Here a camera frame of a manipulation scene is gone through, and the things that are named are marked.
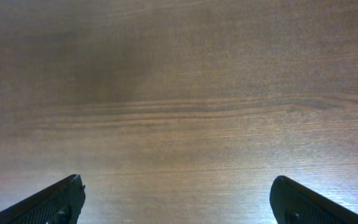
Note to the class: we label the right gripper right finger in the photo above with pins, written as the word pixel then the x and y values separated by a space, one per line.
pixel 293 203

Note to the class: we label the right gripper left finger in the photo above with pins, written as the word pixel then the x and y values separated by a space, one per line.
pixel 60 203

